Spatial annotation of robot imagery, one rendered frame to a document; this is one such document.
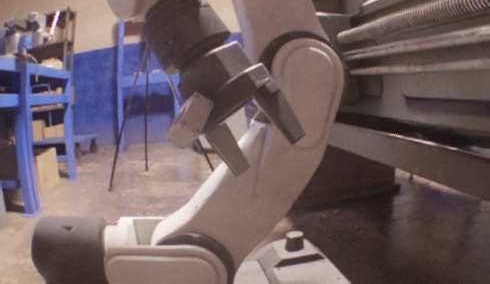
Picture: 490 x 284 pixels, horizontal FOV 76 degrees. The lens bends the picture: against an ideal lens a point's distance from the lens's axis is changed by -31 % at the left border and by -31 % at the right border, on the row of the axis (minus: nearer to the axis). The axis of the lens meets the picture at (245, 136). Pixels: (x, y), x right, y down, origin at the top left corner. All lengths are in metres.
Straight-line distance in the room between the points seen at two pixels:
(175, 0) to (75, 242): 0.43
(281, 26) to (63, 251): 0.52
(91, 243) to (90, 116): 4.94
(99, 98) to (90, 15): 1.26
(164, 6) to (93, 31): 5.21
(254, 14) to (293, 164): 0.23
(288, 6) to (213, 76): 0.25
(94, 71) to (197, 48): 5.14
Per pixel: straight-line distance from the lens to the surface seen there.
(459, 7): 0.71
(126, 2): 0.49
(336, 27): 1.30
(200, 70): 0.46
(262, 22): 0.64
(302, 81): 0.60
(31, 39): 2.06
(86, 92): 5.59
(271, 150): 0.60
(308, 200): 2.08
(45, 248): 0.71
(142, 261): 0.63
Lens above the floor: 0.55
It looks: 6 degrees down
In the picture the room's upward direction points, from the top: 3 degrees counter-clockwise
